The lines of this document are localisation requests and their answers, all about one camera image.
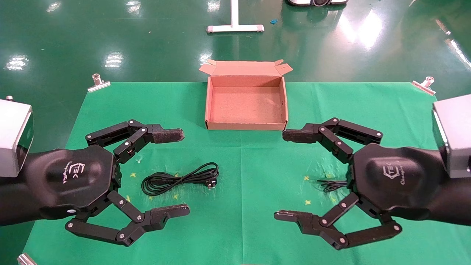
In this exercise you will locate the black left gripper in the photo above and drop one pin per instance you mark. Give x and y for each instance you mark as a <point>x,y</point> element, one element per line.
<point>73,180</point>

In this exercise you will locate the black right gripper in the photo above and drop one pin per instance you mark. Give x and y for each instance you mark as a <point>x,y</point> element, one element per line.
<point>397,180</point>

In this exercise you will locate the open brown cardboard box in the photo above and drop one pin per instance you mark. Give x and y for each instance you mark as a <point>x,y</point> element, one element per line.
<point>244,106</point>

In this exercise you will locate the green table cloth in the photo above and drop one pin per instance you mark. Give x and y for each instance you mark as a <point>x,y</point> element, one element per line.
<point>243,165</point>

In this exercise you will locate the silver binder clip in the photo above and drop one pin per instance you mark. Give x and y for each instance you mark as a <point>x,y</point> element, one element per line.
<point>423,86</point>
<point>25,260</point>
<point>98,85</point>

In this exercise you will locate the white T-shaped stand base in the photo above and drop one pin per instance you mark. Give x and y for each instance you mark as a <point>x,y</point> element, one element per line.
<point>234,27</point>

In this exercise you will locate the white and black machine base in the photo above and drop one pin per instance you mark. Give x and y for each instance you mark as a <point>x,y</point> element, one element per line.
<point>316,2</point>

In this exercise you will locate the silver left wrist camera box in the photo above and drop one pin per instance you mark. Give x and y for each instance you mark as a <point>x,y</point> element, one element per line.
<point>13,136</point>

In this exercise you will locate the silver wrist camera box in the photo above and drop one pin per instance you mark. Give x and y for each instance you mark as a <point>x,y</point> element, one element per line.
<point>13,136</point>
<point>454,136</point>

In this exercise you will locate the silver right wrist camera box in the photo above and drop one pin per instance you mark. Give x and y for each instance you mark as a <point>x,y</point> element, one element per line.
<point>454,136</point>

